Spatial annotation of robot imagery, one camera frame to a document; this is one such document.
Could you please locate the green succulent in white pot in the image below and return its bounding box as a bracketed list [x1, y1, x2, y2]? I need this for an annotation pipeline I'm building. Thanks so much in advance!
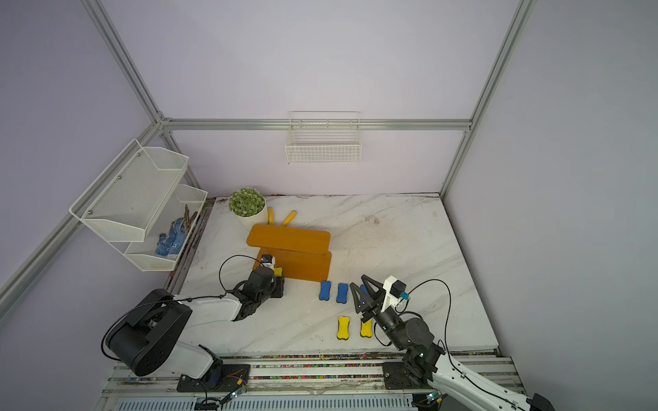
[229, 188, 268, 229]

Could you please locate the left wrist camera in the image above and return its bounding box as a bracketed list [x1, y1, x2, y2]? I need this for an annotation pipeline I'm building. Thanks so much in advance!
[260, 254, 276, 270]

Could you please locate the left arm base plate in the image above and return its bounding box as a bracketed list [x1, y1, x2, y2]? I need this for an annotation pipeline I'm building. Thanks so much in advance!
[176, 364, 251, 394]

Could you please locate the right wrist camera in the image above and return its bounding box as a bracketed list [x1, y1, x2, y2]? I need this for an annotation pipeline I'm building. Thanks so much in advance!
[381, 276, 409, 313]

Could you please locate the white mesh upper wall bin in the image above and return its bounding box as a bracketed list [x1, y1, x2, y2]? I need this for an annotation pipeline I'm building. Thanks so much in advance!
[70, 140, 188, 242]

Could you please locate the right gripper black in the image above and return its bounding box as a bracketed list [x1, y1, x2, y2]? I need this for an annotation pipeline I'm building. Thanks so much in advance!
[352, 275, 407, 349]

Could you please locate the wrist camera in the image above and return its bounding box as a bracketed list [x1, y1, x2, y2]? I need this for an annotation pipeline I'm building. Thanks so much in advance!
[381, 276, 409, 313]
[260, 254, 276, 270]

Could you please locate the yellow handled garden tool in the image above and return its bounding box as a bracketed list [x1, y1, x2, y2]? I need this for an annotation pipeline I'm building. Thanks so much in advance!
[266, 206, 298, 227]

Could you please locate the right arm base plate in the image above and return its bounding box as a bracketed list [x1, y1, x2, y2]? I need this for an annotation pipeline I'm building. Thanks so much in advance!
[382, 361, 437, 390]

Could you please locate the white mesh wall bin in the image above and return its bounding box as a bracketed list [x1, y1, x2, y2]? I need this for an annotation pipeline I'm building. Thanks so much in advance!
[123, 184, 207, 272]
[70, 140, 188, 242]

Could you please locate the orange wooden two-tier shelf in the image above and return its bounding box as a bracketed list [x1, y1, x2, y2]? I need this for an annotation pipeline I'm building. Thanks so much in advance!
[246, 224, 332, 283]

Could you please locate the aluminium rail base frame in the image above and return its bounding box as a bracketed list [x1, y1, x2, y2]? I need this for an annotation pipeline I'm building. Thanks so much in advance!
[94, 350, 533, 411]

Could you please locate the blue crumpled item in bin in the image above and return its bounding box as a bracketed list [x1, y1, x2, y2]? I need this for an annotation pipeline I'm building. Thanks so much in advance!
[155, 217, 187, 257]

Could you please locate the white mesh lower wall bin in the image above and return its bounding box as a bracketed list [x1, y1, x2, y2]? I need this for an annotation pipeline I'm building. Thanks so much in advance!
[123, 184, 207, 272]

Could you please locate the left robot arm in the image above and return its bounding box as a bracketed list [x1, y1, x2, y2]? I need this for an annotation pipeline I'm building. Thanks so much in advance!
[100, 263, 284, 378]

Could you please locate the white wire wall basket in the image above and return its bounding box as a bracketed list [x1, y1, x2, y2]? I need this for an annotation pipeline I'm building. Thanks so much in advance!
[285, 111, 362, 164]

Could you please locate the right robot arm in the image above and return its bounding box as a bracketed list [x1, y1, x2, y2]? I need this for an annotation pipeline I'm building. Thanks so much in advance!
[350, 275, 555, 410]

